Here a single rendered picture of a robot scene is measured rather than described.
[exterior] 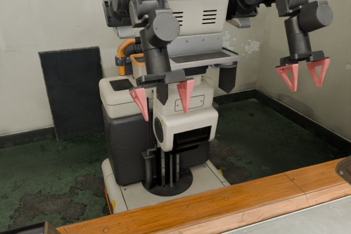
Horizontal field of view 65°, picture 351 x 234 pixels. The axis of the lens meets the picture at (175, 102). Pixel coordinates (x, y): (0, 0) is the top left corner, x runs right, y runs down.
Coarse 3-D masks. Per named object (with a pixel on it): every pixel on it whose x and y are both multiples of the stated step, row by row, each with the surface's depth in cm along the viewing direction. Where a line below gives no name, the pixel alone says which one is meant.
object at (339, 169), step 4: (348, 156) 36; (344, 160) 36; (348, 160) 35; (340, 164) 37; (344, 164) 36; (348, 164) 36; (336, 168) 37; (340, 168) 37; (344, 168) 36; (348, 168) 36; (336, 172) 37; (340, 172) 37; (344, 172) 36; (348, 172) 36; (340, 176) 37; (344, 176) 36; (348, 176) 36; (344, 180) 36; (348, 180) 36
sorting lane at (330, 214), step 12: (324, 204) 72; (336, 204) 72; (348, 204) 72; (288, 216) 68; (300, 216) 68; (312, 216) 68; (324, 216) 68; (336, 216) 68; (348, 216) 68; (240, 228) 65; (252, 228) 65; (264, 228) 65; (276, 228) 65; (288, 228) 65; (300, 228) 65; (312, 228) 65; (324, 228) 65; (336, 228) 65; (348, 228) 65
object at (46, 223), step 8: (32, 224) 22; (40, 224) 22; (48, 224) 22; (0, 232) 21; (8, 232) 21; (16, 232) 21; (24, 232) 21; (32, 232) 21; (40, 232) 21; (48, 232) 22; (56, 232) 25
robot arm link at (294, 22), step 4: (300, 12) 76; (292, 16) 76; (296, 16) 76; (288, 20) 77; (292, 20) 76; (296, 20) 76; (288, 24) 77; (292, 24) 76; (296, 24) 76; (288, 28) 77; (292, 28) 76; (296, 28) 76; (300, 28) 75; (288, 32) 78; (292, 32) 76; (296, 32) 76; (300, 32) 76; (304, 32) 76; (288, 36) 78; (304, 36) 77
